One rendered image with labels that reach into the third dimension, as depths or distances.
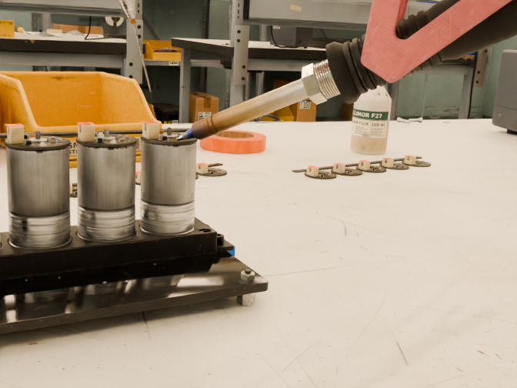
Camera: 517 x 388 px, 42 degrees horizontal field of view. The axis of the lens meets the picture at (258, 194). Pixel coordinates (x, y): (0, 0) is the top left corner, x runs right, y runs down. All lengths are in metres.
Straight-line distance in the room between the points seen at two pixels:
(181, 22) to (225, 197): 4.51
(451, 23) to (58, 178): 0.16
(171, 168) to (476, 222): 0.22
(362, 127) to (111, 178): 0.38
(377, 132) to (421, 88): 5.48
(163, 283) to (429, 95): 5.92
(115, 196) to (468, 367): 0.15
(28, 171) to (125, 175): 0.04
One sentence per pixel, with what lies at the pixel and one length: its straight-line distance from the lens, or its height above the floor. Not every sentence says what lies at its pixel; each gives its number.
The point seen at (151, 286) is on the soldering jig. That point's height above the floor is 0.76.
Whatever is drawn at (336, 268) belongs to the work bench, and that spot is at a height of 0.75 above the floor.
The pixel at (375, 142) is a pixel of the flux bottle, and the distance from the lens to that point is 0.63.
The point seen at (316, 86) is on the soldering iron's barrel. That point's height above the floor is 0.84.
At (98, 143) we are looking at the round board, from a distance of 0.28.
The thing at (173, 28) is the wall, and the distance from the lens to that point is 4.92.
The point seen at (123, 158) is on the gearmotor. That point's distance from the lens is 0.28.
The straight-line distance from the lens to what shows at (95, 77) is 0.64.
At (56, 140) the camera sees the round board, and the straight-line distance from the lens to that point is 0.29.
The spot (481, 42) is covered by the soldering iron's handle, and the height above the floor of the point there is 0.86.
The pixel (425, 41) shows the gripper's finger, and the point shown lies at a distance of 0.25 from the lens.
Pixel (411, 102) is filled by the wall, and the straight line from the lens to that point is 6.05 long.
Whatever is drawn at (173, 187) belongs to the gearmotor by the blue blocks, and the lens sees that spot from 0.29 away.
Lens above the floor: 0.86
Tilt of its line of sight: 14 degrees down
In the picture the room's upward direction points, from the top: 3 degrees clockwise
